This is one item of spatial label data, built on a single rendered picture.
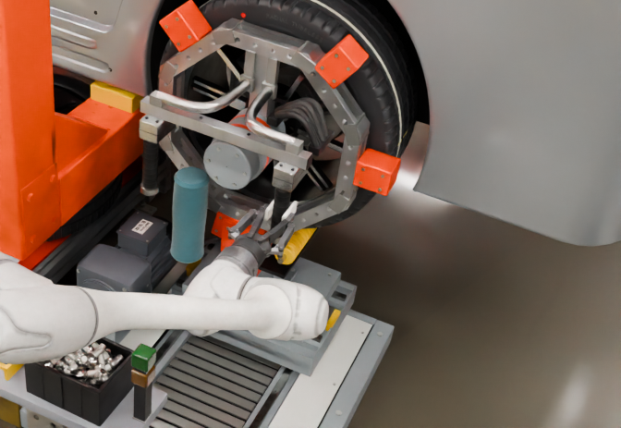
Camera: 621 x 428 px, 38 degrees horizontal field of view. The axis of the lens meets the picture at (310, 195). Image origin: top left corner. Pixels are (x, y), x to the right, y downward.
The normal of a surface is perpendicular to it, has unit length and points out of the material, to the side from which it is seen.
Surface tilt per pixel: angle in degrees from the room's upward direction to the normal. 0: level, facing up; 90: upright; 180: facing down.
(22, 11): 90
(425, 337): 0
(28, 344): 83
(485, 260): 0
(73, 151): 90
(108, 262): 0
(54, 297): 35
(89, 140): 90
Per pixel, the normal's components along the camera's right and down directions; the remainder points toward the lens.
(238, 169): -0.39, 0.51
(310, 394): 0.13, -0.80
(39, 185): 0.91, 0.33
